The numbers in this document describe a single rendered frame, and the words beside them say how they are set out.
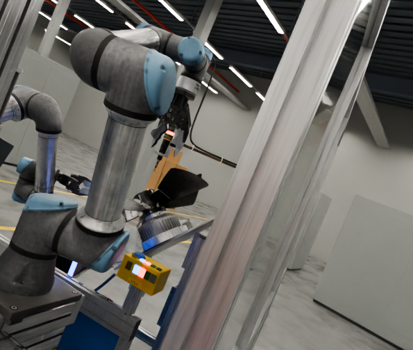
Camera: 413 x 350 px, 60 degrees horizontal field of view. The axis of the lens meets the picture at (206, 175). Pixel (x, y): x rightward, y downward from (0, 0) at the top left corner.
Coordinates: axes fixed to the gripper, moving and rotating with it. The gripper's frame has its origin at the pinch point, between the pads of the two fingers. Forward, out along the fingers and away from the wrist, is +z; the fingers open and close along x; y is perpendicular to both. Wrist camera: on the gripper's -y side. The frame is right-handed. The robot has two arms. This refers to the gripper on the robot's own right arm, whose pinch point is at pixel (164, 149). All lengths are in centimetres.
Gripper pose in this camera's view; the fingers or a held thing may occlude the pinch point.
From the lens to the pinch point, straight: 121.7
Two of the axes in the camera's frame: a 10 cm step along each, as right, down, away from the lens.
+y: -2.9, -1.0, -9.5
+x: 8.8, 3.7, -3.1
